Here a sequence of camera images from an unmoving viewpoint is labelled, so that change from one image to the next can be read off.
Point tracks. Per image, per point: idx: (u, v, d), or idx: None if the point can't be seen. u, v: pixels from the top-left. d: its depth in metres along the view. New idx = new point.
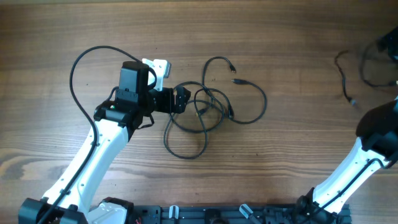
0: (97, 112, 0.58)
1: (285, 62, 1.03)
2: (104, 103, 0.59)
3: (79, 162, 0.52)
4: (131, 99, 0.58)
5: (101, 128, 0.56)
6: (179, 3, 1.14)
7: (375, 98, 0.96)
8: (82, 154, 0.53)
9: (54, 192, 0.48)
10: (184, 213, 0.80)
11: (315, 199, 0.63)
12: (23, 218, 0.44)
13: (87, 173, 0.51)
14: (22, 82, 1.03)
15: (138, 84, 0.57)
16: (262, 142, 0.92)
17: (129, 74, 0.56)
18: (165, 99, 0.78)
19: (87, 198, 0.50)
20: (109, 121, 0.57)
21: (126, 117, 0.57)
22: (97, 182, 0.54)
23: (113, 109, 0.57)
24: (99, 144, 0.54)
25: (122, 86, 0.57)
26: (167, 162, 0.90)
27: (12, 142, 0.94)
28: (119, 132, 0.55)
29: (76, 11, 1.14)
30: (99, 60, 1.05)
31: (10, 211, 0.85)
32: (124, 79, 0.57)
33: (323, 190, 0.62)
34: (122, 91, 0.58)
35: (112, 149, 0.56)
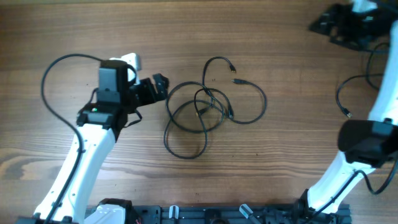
0: (79, 117, 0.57)
1: (286, 61, 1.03)
2: (85, 106, 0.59)
3: (67, 172, 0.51)
4: (113, 99, 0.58)
5: (85, 133, 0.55)
6: (179, 3, 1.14)
7: (375, 98, 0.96)
8: (69, 162, 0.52)
9: (45, 205, 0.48)
10: (184, 213, 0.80)
11: (311, 205, 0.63)
12: None
13: (78, 182, 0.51)
14: (22, 82, 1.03)
15: (119, 83, 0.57)
16: (262, 142, 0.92)
17: (107, 73, 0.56)
18: (147, 90, 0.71)
19: (81, 206, 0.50)
20: (92, 125, 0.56)
21: (110, 118, 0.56)
22: (89, 188, 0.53)
23: (96, 112, 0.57)
24: (85, 150, 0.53)
25: (102, 87, 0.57)
26: (167, 161, 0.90)
27: (12, 142, 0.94)
28: (104, 134, 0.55)
29: (76, 11, 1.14)
30: (99, 60, 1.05)
31: (10, 211, 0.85)
32: (102, 79, 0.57)
33: (316, 196, 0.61)
34: (102, 93, 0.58)
35: (100, 153, 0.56)
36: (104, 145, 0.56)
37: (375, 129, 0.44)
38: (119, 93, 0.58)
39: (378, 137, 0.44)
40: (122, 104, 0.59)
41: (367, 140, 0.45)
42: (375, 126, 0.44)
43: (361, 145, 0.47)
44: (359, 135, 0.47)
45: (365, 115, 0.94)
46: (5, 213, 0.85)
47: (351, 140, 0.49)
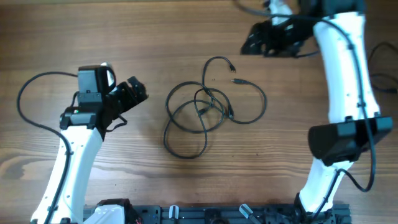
0: (61, 121, 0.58)
1: (286, 61, 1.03)
2: (67, 109, 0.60)
3: (58, 176, 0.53)
4: (94, 99, 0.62)
5: (71, 137, 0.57)
6: (179, 2, 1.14)
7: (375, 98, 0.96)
8: (59, 165, 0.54)
9: (41, 211, 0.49)
10: (184, 213, 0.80)
11: (308, 209, 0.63)
12: None
13: (70, 183, 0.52)
14: (22, 82, 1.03)
15: (98, 83, 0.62)
16: (262, 141, 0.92)
17: (87, 75, 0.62)
18: (127, 94, 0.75)
19: (78, 207, 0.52)
20: (78, 127, 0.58)
21: (94, 117, 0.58)
22: (83, 188, 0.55)
23: (78, 112, 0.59)
24: (73, 152, 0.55)
25: (83, 89, 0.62)
26: (166, 161, 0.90)
27: (12, 142, 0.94)
28: (91, 135, 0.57)
29: (76, 11, 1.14)
30: (99, 60, 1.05)
31: (11, 211, 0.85)
32: (83, 82, 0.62)
33: (310, 199, 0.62)
34: (84, 94, 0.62)
35: (89, 154, 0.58)
36: (91, 145, 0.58)
37: (340, 130, 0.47)
38: (100, 93, 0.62)
39: (346, 136, 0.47)
40: (104, 104, 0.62)
41: (336, 142, 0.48)
42: (339, 129, 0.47)
43: (333, 148, 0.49)
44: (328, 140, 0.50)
45: None
46: (5, 213, 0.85)
47: (323, 147, 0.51)
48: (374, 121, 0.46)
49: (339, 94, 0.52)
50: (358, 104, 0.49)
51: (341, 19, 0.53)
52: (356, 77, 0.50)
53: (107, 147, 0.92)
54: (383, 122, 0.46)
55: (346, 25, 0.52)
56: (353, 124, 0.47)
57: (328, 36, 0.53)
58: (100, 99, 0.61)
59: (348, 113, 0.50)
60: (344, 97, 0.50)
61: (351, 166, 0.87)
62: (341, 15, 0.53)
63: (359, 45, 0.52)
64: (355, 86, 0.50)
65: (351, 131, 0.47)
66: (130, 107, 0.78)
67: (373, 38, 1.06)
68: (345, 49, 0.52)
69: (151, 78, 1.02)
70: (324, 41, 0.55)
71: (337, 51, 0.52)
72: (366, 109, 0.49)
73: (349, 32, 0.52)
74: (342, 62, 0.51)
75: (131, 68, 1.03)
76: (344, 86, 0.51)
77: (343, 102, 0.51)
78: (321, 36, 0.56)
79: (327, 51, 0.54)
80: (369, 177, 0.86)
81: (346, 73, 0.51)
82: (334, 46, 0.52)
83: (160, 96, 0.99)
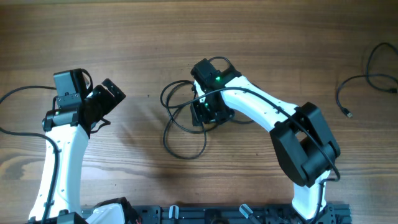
0: (44, 124, 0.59)
1: (285, 61, 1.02)
2: (48, 112, 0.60)
3: (49, 173, 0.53)
4: (74, 102, 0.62)
5: (56, 136, 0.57)
6: (179, 3, 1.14)
7: (375, 98, 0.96)
8: (48, 164, 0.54)
9: (38, 208, 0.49)
10: (183, 213, 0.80)
11: (306, 216, 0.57)
12: None
13: (63, 178, 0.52)
14: (21, 82, 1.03)
15: (76, 84, 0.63)
16: (262, 141, 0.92)
17: (63, 78, 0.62)
18: (102, 96, 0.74)
19: (74, 201, 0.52)
20: (62, 126, 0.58)
21: (75, 115, 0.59)
22: (77, 182, 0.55)
23: (59, 114, 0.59)
24: (61, 150, 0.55)
25: (61, 93, 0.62)
26: (166, 162, 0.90)
27: (12, 142, 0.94)
28: (75, 131, 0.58)
29: (76, 11, 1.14)
30: (99, 60, 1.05)
31: (11, 210, 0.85)
32: (60, 84, 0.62)
33: (305, 206, 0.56)
34: (63, 98, 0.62)
35: (78, 149, 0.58)
36: (79, 142, 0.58)
37: (280, 137, 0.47)
38: (78, 93, 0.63)
39: (287, 139, 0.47)
40: (84, 103, 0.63)
41: (288, 150, 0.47)
42: (278, 132, 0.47)
43: (294, 159, 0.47)
44: (283, 156, 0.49)
45: (365, 115, 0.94)
46: (5, 213, 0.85)
47: (292, 170, 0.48)
48: (302, 113, 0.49)
49: (263, 121, 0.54)
50: (277, 111, 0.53)
51: (229, 84, 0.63)
52: (262, 101, 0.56)
53: (107, 148, 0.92)
54: (311, 109, 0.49)
55: (234, 83, 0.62)
56: (283, 126, 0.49)
57: (229, 96, 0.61)
58: (79, 99, 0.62)
59: (275, 121, 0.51)
60: (263, 115, 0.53)
61: (352, 166, 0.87)
62: (228, 84, 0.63)
63: (249, 85, 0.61)
64: (267, 106, 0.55)
65: (286, 132, 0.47)
66: (109, 109, 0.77)
67: (373, 38, 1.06)
68: (243, 93, 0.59)
69: (150, 78, 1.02)
70: (231, 101, 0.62)
71: (239, 98, 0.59)
72: (285, 109, 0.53)
73: (239, 85, 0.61)
74: (247, 101, 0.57)
75: (131, 68, 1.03)
76: (260, 111, 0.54)
77: (267, 120, 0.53)
78: (230, 102, 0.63)
79: (238, 106, 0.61)
80: (370, 177, 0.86)
81: (255, 105, 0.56)
82: (236, 98, 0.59)
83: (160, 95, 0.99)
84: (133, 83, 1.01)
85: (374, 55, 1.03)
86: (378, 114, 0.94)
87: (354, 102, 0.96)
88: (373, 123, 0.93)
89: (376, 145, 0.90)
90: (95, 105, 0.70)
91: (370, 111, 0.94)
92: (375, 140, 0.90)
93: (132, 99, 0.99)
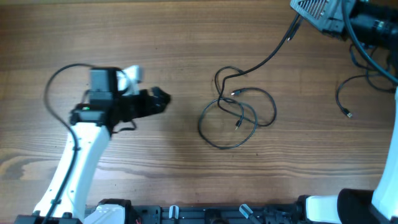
0: (71, 116, 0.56)
1: (286, 61, 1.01)
2: (78, 105, 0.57)
3: (64, 169, 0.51)
4: (106, 100, 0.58)
5: (79, 132, 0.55)
6: (179, 3, 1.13)
7: (375, 98, 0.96)
8: (65, 160, 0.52)
9: (44, 203, 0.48)
10: (184, 213, 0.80)
11: (308, 216, 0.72)
12: None
13: (76, 178, 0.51)
14: (21, 82, 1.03)
15: (110, 83, 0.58)
16: (262, 142, 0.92)
17: (97, 73, 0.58)
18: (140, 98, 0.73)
19: (80, 204, 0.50)
20: (86, 124, 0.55)
21: (102, 115, 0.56)
22: (87, 185, 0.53)
23: (87, 110, 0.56)
24: (80, 148, 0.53)
25: (94, 88, 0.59)
26: (166, 162, 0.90)
27: (12, 142, 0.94)
28: (99, 132, 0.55)
29: (76, 11, 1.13)
30: (99, 60, 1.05)
31: (12, 210, 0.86)
32: (94, 79, 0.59)
33: (317, 213, 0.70)
34: (94, 93, 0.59)
35: (96, 150, 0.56)
36: (99, 144, 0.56)
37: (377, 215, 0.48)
38: (110, 93, 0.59)
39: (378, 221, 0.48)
40: (115, 104, 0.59)
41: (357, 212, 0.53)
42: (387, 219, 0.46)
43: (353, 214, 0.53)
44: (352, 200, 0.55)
45: (364, 115, 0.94)
46: (5, 213, 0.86)
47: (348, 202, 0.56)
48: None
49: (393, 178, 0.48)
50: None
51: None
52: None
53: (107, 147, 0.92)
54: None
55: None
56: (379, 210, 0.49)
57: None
58: (109, 99, 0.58)
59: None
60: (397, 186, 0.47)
61: (351, 166, 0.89)
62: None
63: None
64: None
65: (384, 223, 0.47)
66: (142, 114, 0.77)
67: None
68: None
69: (151, 78, 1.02)
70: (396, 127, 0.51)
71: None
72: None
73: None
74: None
75: None
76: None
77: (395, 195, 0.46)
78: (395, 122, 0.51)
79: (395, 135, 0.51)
80: (370, 177, 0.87)
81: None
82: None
83: None
84: None
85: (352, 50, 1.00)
86: (378, 115, 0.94)
87: (354, 103, 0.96)
88: (372, 123, 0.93)
89: (375, 145, 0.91)
90: (129, 107, 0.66)
91: (370, 111, 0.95)
92: (375, 140, 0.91)
93: None
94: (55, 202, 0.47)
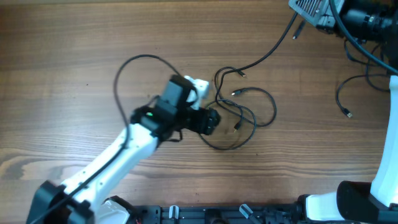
0: (132, 114, 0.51)
1: (286, 61, 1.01)
2: (138, 109, 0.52)
3: (105, 159, 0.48)
4: (168, 112, 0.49)
5: (135, 131, 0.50)
6: (179, 2, 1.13)
7: (375, 97, 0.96)
8: (109, 152, 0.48)
9: (73, 181, 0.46)
10: (184, 213, 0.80)
11: (308, 214, 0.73)
12: (38, 200, 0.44)
13: (110, 174, 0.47)
14: (21, 82, 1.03)
15: (181, 100, 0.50)
16: (262, 142, 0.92)
17: (175, 86, 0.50)
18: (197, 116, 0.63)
19: (102, 197, 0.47)
20: (141, 129, 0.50)
21: (160, 128, 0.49)
22: (117, 181, 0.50)
23: (148, 119, 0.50)
24: (128, 147, 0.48)
25: (164, 98, 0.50)
26: (166, 162, 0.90)
27: (12, 142, 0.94)
28: (148, 141, 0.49)
29: (76, 11, 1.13)
30: (99, 60, 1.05)
31: (13, 210, 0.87)
32: (168, 89, 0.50)
33: (317, 212, 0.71)
34: (161, 103, 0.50)
35: (140, 154, 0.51)
36: (145, 150, 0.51)
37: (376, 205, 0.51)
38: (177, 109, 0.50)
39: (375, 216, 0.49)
40: (174, 122, 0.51)
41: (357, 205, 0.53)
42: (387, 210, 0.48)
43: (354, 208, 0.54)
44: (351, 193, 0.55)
45: (364, 115, 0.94)
46: (5, 213, 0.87)
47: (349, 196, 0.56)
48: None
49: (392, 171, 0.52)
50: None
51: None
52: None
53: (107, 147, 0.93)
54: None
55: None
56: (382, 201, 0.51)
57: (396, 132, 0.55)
58: (173, 115, 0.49)
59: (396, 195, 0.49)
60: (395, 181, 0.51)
61: (351, 166, 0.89)
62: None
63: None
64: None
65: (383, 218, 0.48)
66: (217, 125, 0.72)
67: None
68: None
69: (151, 78, 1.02)
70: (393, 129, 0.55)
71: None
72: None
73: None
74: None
75: (132, 68, 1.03)
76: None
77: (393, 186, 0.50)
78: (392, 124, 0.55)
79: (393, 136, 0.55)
80: (369, 177, 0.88)
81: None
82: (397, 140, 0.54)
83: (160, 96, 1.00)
84: (133, 83, 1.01)
85: (347, 46, 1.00)
86: (378, 115, 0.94)
87: (354, 103, 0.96)
88: (372, 122, 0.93)
89: (375, 145, 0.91)
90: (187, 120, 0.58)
91: (370, 111, 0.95)
92: (375, 140, 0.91)
93: (132, 99, 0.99)
94: (83, 185, 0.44)
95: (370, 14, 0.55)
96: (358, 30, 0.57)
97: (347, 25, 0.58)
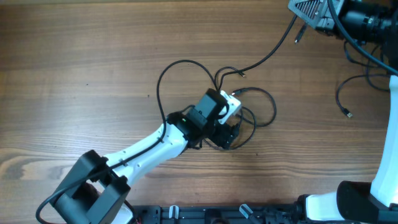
0: (169, 116, 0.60)
1: (285, 61, 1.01)
2: (177, 114, 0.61)
3: (143, 146, 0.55)
4: (199, 121, 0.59)
5: (170, 129, 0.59)
6: (179, 2, 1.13)
7: (375, 97, 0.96)
8: (147, 142, 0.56)
9: (114, 157, 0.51)
10: (184, 213, 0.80)
11: (309, 215, 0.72)
12: (79, 166, 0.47)
13: (146, 159, 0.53)
14: (21, 82, 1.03)
15: (212, 113, 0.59)
16: (262, 141, 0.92)
17: (209, 100, 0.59)
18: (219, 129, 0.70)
19: (135, 178, 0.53)
20: (175, 129, 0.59)
21: (189, 134, 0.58)
22: (147, 170, 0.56)
23: (182, 122, 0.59)
24: (163, 142, 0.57)
25: (198, 108, 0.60)
26: (166, 161, 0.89)
27: (12, 142, 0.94)
28: (180, 141, 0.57)
29: (76, 11, 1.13)
30: (99, 60, 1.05)
31: (13, 210, 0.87)
32: (203, 102, 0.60)
33: (318, 212, 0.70)
34: (195, 112, 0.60)
35: (170, 152, 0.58)
36: (174, 150, 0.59)
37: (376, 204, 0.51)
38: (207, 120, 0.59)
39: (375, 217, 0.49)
40: (202, 131, 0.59)
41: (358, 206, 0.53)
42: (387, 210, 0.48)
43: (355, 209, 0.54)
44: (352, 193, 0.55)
45: (364, 115, 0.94)
46: (5, 213, 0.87)
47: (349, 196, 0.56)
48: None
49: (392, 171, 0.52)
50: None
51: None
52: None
53: (107, 148, 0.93)
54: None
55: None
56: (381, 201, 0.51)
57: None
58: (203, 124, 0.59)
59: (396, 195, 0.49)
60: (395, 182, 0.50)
61: (351, 166, 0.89)
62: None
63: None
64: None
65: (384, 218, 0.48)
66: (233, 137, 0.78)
67: None
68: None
69: (151, 78, 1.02)
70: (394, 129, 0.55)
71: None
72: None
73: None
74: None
75: (132, 68, 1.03)
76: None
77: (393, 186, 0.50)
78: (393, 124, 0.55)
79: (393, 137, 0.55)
80: (369, 177, 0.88)
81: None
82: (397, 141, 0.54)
83: (160, 96, 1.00)
84: (133, 83, 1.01)
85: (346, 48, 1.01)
86: (378, 115, 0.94)
87: (354, 103, 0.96)
88: (372, 122, 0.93)
89: (375, 145, 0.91)
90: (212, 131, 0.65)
91: (370, 111, 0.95)
92: (375, 140, 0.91)
93: (132, 99, 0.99)
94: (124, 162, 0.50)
95: (369, 15, 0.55)
96: (357, 31, 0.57)
97: (347, 27, 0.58)
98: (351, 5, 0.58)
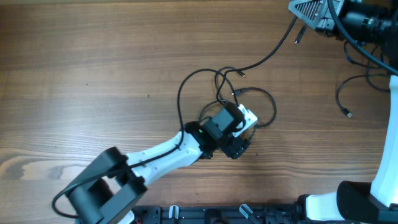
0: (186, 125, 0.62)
1: (285, 61, 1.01)
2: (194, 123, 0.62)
3: (161, 151, 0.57)
4: (214, 134, 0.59)
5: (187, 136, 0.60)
6: (179, 2, 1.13)
7: (375, 98, 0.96)
8: (165, 147, 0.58)
9: (134, 157, 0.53)
10: (184, 213, 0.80)
11: (308, 214, 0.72)
12: (101, 160, 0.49)
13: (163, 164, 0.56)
14: (21, 82, 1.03)
15: (228, 128, 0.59)
16: (262, 141, 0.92)
17: (227, 115, 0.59)
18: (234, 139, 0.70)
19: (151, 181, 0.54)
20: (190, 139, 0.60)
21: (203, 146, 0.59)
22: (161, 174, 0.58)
23: (198, 134, 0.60)
24: (180, 149, 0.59)
25: (214, 121, 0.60)
26: None
27: (12, 142, 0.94)
28: (196, 151, 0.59)
29: (76, 11, 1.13)
30: (99, 60, 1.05)
31: (13, 210, 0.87)
32: (220, 116, 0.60)
33: (318, 211, 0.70)
34: (211, 125, 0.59)
35: (184, 160, 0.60)
36: (188, 158, 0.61)
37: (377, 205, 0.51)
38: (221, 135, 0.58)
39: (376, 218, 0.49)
40: (216, 144, 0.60)
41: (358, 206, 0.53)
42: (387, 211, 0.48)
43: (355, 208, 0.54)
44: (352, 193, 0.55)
45: (364, 115, 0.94)
46: (6, 213, 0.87)
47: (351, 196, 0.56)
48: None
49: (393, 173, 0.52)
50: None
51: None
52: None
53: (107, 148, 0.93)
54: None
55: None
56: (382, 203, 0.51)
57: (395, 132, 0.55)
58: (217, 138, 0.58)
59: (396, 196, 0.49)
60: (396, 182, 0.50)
61: (350, 166, 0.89)
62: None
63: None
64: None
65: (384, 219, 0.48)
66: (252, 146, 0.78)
67: None
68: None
69: (151, 78, 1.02)
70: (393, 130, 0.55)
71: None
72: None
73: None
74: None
75: (132, 69, 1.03)
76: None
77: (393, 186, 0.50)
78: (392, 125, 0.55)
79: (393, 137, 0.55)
80: (369, 177, 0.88)
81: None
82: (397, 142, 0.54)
83: (160, 96, 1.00)
84: (133, 83, 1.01)
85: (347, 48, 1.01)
86: (377, 115, 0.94)
87: (354, 103, 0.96)
88: (372, 123, 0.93)
89: (375, 145, 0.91)
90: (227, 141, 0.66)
91: (369, 111, 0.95)
92: (375, 140, 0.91)
93: (132, 99, 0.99)
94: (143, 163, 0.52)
95: (369, 15, 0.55)
96: (357, 32, 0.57)
97: (347, 28, 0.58)
98: (350, 7, 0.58)
